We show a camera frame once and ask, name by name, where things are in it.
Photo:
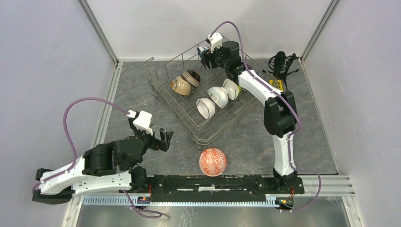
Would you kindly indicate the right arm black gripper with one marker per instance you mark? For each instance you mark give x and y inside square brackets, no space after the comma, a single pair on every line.
[209,56]

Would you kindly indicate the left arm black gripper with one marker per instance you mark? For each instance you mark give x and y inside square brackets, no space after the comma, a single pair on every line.
[163,144]

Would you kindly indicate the green and white bowl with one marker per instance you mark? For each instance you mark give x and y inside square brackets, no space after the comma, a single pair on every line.
[233,90]

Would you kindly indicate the brown rimmed cream bowl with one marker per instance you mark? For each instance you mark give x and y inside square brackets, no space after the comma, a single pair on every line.
[192,77]

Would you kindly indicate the grey wire dish rack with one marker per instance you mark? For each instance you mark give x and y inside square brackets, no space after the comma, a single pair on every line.
[202,132]

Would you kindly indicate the pink bowl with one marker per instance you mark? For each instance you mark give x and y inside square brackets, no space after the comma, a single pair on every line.
[212,162]

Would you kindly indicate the blue floral bowl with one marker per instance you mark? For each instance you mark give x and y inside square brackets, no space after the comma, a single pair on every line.
[201,50]

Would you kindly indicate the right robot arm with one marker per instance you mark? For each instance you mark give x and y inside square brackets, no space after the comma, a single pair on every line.
[280,117]

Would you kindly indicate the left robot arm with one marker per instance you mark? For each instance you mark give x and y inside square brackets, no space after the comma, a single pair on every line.
[112,166]

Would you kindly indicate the black microphone on tripod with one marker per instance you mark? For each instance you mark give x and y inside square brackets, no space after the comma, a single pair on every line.
[280,64]

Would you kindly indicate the yellow block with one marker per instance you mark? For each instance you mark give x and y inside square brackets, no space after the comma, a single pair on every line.
[278,84]

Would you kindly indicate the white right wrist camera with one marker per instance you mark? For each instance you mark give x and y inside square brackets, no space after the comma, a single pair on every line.
[215,40]

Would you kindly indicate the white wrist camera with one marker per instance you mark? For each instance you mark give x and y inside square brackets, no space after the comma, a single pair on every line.
[215,40]
[141,120]

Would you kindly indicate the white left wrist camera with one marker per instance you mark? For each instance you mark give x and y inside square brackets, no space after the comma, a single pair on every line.
[141,120]

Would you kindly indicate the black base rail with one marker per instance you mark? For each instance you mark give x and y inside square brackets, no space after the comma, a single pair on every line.
[222,188]

